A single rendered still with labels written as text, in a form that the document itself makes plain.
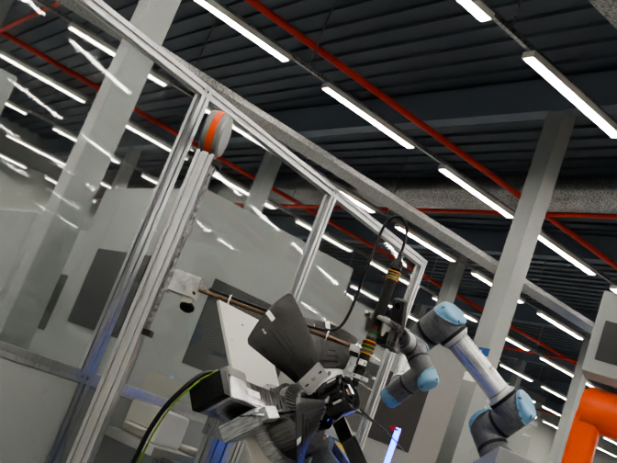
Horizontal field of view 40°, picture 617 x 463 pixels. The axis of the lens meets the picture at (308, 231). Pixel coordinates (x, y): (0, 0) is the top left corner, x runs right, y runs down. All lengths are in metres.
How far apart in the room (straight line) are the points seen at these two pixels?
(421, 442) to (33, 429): 4.95
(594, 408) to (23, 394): 4.67
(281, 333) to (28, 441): 0.86
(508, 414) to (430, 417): 4.16
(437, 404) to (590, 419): 1.41
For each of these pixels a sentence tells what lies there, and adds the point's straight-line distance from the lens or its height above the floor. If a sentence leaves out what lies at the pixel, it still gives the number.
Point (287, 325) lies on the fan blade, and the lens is 2.56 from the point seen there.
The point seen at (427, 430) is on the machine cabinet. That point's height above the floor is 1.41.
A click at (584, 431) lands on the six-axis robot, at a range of 6.66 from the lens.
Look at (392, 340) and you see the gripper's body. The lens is 2.83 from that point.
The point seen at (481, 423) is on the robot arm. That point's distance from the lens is 3.32.
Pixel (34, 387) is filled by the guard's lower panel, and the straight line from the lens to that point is 2.79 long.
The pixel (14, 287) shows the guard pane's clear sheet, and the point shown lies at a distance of 2.68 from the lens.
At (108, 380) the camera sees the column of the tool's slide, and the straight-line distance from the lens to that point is 2.78.
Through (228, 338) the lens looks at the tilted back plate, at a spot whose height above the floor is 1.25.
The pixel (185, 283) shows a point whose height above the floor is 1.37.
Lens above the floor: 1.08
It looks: 12 degrees up
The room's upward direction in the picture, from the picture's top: 21 degrees clockwise
